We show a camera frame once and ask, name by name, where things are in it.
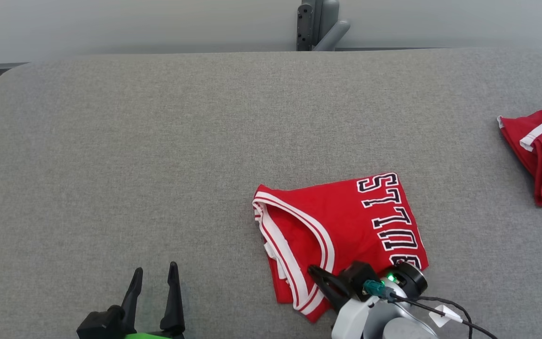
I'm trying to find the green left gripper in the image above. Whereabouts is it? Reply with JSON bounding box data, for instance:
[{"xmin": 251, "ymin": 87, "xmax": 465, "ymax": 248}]
[{"xmin": 121, "ymin": 261, "xmax": 186, "ymax": 339}]

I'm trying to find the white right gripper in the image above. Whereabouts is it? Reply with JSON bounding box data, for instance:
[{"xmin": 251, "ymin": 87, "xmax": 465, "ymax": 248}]
[{"xmin": 307, "ymin": 264, "xmax": 379, "ymax": 339}]

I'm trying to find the red white-trimmed basketball jersey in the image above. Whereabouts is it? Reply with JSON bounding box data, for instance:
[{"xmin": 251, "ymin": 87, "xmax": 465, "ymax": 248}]
[{"xmin": 252, "ymin": 172, "xmax": 430, "ymax": 324}]

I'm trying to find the right camera cable teal plug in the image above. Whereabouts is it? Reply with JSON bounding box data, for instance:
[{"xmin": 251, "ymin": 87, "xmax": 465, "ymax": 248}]
[{"xmin": 363, "ymin": 279, "xmax": 498, "ymax": 339}]

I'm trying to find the white tag right cable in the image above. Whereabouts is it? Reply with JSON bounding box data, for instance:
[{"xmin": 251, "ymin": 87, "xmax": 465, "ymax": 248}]
[{"xmin": 429, "ymin": 305, "xmax": 463, "ymax": 329}]

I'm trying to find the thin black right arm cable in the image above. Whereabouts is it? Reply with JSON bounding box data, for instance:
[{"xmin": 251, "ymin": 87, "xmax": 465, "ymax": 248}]
[{"xmin": 412, "ymin": 296, "xmax": 474, "ymax": 339}]

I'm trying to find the grey metal stand post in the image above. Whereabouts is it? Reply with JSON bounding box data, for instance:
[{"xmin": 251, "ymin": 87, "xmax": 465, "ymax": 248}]
[{"xmin": 296, "ymin": 0, "xmax": 351, "ymax": 52}]

